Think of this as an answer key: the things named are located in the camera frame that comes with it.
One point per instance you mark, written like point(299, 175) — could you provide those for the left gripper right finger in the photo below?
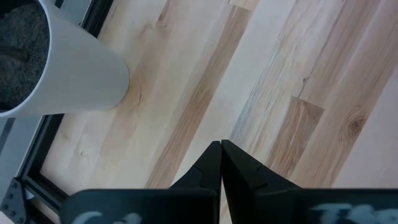
point(295, 207)

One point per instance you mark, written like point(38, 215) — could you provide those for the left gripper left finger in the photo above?
point(155, 207)

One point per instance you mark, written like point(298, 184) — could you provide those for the white plant pot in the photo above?
point(77, 71)

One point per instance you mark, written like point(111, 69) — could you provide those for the black aluminium table frame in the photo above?
point(38, 149)

